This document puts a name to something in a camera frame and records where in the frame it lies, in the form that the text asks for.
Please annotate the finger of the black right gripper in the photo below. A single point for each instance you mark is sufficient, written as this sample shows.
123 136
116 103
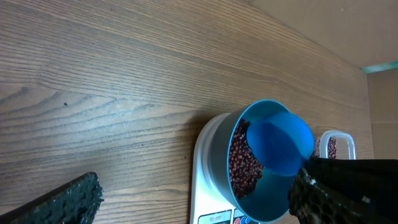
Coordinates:
357 177

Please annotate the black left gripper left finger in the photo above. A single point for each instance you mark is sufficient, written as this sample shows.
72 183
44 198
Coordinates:
74 202

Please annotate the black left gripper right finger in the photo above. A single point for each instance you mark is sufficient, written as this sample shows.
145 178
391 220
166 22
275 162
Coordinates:
310 204

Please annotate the blue plastic measuring scoop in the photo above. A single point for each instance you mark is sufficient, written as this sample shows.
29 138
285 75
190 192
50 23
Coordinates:
281 142

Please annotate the teal blue bowl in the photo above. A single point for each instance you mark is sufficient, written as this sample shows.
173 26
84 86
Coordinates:
268 202

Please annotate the red beans in bowl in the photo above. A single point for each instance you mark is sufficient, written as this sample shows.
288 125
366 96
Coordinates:
245 170

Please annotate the white digital kitchen scale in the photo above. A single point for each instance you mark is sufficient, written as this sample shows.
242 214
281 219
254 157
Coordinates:
208 205

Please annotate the clear plastic container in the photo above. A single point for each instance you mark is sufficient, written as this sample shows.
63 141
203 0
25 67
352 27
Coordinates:
344 144

